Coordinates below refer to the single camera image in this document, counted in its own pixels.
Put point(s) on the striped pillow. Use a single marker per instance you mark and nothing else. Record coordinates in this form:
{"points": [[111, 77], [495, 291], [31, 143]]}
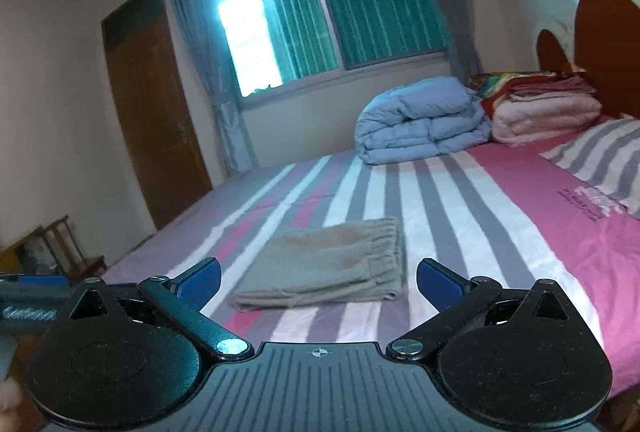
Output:
{"points": [[600, 157]]}

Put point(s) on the grey pants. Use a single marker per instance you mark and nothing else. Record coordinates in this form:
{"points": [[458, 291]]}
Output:
{"points": [[325, 264]]}

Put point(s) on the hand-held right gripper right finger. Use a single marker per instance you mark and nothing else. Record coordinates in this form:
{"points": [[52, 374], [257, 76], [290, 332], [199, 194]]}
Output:
{"points": [[440, 284]]}

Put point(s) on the wooden chair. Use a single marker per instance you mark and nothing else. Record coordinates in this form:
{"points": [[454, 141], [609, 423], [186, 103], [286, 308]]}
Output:
{"points": [[70, 247]]}

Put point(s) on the striped bed sheet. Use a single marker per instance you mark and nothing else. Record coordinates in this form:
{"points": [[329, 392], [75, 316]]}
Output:
{"points": [[475, 212]]}

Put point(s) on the window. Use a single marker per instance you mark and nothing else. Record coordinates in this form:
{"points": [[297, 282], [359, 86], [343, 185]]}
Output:
{"points": [[330, 2]]}

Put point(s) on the wooden headboard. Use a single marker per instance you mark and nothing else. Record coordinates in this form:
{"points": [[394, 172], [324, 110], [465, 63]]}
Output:
{"points": [[610, 52]]}

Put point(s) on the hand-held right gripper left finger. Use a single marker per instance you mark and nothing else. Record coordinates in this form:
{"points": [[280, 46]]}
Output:
{"points": [[200, 282]]}

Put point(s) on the folded light blue duvet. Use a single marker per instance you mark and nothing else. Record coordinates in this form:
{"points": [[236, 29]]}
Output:
{"points": [[425, 122]]}

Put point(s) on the folded pink blanket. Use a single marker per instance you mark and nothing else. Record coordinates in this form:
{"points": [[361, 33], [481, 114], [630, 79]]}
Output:
{"points": [[545, 114]]}

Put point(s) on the folded colourful blanket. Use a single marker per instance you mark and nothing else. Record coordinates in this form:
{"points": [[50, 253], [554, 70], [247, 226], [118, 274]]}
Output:
{"points": [[500, 84]]}

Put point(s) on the wooden door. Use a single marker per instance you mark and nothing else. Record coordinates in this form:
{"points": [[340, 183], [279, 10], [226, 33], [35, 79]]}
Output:
{"points": [[155, 112]]}

